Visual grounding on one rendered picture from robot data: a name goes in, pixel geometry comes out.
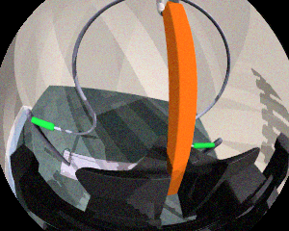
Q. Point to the orange handle with grey loop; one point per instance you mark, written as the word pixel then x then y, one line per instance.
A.
pixel 182 89

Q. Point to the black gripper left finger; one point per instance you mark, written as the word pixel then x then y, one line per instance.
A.
pixel 147 182

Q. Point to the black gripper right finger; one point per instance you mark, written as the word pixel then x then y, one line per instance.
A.
pixel 204 174

